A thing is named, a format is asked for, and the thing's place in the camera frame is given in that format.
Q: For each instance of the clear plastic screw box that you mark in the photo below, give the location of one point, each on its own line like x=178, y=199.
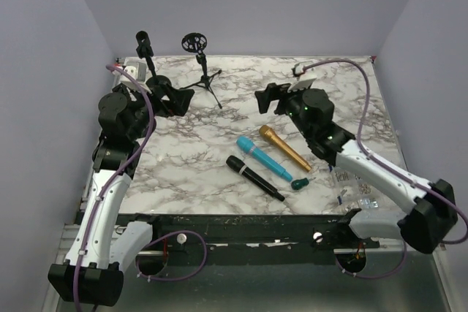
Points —
x=350, y=192

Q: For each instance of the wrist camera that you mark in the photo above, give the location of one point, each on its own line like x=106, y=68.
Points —
x=305, y=75
x=137, y=70

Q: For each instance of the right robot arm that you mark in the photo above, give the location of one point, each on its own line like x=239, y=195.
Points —
x=426, y=210

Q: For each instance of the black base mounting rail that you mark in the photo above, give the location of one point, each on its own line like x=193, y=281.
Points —
x=249, y=239

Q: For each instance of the gold microphone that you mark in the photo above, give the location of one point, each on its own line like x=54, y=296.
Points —
x=270, y=136

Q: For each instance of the black microphone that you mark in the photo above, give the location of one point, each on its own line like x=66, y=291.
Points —
x=239, y=167

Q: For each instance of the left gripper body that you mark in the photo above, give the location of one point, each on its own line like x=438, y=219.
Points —
x=161, y=107

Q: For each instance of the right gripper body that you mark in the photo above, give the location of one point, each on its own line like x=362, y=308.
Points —
x=288, y=101

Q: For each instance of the blue microphone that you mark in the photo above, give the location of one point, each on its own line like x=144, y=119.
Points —
x=249, y=148

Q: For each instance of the green handled screwdriver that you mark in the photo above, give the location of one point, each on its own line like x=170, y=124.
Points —
x=298, y=184

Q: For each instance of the black tripod mic stand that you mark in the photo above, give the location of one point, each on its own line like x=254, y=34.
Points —
x=196, y=43

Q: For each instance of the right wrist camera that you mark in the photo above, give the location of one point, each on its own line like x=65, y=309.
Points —
x=305, y=75

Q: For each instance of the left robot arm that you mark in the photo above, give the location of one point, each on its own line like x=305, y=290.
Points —
x=93, y=269

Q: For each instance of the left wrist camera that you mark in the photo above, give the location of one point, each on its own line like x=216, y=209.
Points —
x=137, y=70

